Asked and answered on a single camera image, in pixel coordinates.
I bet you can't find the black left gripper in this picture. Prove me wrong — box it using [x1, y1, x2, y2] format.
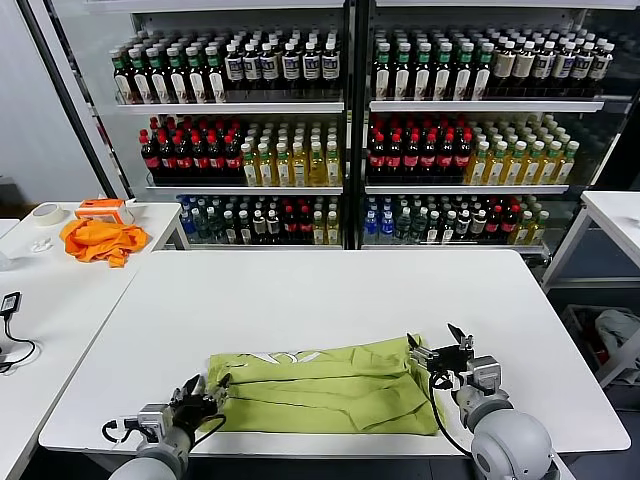
[169, 372, 233, 431]

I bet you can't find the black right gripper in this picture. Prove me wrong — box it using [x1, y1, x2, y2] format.
[406, 322, 475, 377]

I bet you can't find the lime green t-shirt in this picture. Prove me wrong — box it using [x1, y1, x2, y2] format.
[207, 335, 441, 437]

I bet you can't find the large white table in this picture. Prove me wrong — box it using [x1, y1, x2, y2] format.
[38, 249, 632, 459]

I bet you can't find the white metal shelf board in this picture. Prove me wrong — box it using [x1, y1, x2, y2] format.
[368, 101, 606, 115]
[374, 0, 639, 12]
[83, 0, 347, 11]
[145, 185, 345, 197]
[364, 185, 571, 196]
[115, 102, 346, 117]
[187, 243, 345, 251]
[360, 243, 549, 254]

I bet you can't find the black plastic crate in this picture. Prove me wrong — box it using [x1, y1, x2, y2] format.
[559, 303, 640, 387]

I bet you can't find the cola bottle red cap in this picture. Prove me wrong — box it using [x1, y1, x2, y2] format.
[158, 130, 177, 186]
[298, 204, 314, 245]
[419, 133, 439, 185]
[174, 130, 194, 186]
[191, 130, 211, 186]
[453, 133, 475, 185]
[223, 130, 243, 186]
[502, 205, 519, 246]
[436, 133, 457, 185]
[140, 129, 161, 186]
[283, 204, 299, 245]
[487, 205, 503, 246]
[402, 133, 422, 185]
[368, 133, 387, 185]
[385, 133, 404, 185]
[208, 130, 227, 186]

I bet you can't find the white side table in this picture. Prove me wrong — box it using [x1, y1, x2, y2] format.
[0, 201, 191, 274]
[542, 191, 640, 294]
[0, 264, 144, 480]

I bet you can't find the grey crumpled cloth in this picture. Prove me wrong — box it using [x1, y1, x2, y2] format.
[594, 308, 640, 357]

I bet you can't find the crumpled orange cloth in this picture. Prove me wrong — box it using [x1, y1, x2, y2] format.
[59, 218, 151, 270]

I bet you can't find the black power adapter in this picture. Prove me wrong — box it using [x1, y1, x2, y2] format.
[0, 291, 24, 317]

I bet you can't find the orange and white box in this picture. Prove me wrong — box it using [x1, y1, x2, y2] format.
[74, 198, 137, 226]

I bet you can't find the beige masking tape roll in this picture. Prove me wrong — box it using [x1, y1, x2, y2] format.
[30, 202, 66, 229]

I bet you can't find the beverage display shelving unit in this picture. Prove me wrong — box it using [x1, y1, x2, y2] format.
[82, 0, 640, 252]

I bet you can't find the dark tea bottle green cap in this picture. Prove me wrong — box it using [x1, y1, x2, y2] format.
[413, 43, 434, 103]
[394, 43, 415, 103]
[452, 43, 474, 103]
[374, 43, 394, 103]
[110, 47, 135, 105]
[433, 43, 454, 103]
[185, 45, 208, 105]
[146, 45, 171, 105]
[205, 45, 227, 105]
[166, 45, 189, 105]
[127, 45, 153, 105]
[472, 43, 494, 103]

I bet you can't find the dark bottle beige label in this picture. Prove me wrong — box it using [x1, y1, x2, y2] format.
[492, 41, 519, 92]
[512, 41, 538, 92]

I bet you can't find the dark bottle blue label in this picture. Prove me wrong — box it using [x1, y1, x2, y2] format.
[224, 43, 245, 92]
[550, 42, 577, 92]
[243, 43, 263, 92]
[570, 42, 597, 92]
[320, 42, 341, 92]
[531, 42, 556, 92]
[587, 43, 616, 94]
[301, 42, 322, 92]
[281, 43, 302, 92]
[260, 43, 281, 92]

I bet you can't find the black framed glass door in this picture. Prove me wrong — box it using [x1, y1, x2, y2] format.
[17, 0, 136, 201]

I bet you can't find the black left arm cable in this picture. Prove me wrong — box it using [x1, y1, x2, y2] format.
[101, 413, 227, 446]

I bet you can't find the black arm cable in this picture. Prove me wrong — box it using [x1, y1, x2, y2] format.
[101, 413, 227, 446]
[426, 370, 476, 459]

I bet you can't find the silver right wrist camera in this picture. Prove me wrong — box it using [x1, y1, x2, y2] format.
[467, 355, 504, 392]

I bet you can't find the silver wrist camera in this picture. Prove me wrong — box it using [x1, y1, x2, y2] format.
[467, 355, 504, 392]
[134, 403, 174, 437]

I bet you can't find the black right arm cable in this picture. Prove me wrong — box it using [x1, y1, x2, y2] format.
[426, 370, 476, 459]

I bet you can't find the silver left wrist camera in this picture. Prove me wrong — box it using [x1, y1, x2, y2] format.
[134, 403, 174, 437]

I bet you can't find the black adapter cable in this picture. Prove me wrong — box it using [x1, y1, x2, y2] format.
[0, 312, 42, 376]

